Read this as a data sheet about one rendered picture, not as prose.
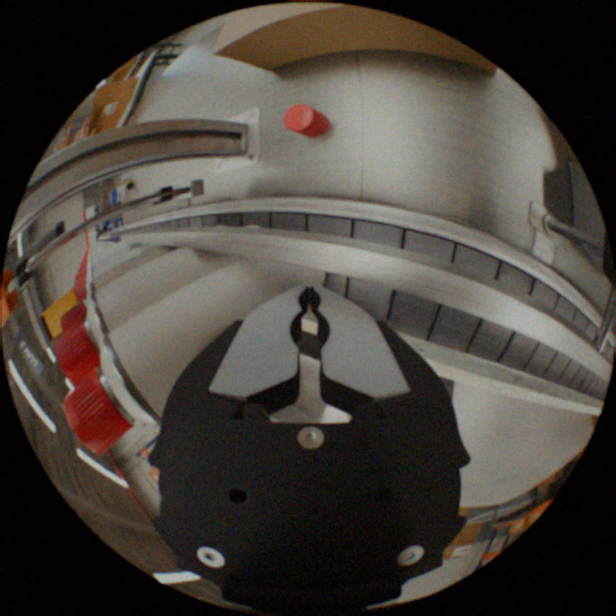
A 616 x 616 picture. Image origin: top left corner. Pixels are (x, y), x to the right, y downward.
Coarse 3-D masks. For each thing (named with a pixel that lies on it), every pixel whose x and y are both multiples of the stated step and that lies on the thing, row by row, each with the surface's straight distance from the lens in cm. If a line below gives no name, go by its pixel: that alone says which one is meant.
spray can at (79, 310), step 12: (144, 252) 21; (156, 252) 20; (168, 252) 20; (120, 264) 20; (132, 264) 19; (108, 276) 19; (96, 288) 19; (84, 300) 20; (72, 312) 20; (84, 312) 19; (72, 324) 19
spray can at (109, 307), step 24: (144, 264) 15; (168, 264) 14; (192, 264) 15; (216, 264) 15; (120, 288) 14; (144, 288) 13; (168, 288) 14; (96, 312) 13; (120, 312) 13; (72, 336) 15; (96, 336) 14; (72, 360) 14; (96, 360) 15
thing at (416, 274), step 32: (256, 256) 10; (288, 256) 9; (320, 256) 8; (352, 256) 8; (384, 256) 7; (416, 256) 8; (416, 288) 7; (448, 288) 7; (480, 288) 8; (512, 288) 9; (512, 320) 9; (544, 320) 9; (576, 352) 12
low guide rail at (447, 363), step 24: (408, 336) 16; (432, 360) 15; (456, 360) 16; (480, 360) 18; (480, 384) 17; (504, 384) 18; (528, 384) 20; (552, 384) 25; (576, 408) 31; (600, 408) 43
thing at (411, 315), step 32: (160, 224) 43; (192, 224) 31; (224, 224) 25; (288, 224) 19; (320, 224) 17; (352, 224) 16; (384, 224) 16; (448, 256) 16; (480, 256) 16; (352, 288) 17; (384, 288) 17; (544, 288) 19; (384, 320) 18; (416, 320) 17; (448, 320) 17; (480, 320) 18; (576, 320) 24; (480, 352) 20; (512, 352) 21; (544, 352) 23; (608, 352) 38; (576, 384) 33; (608, 384) 48
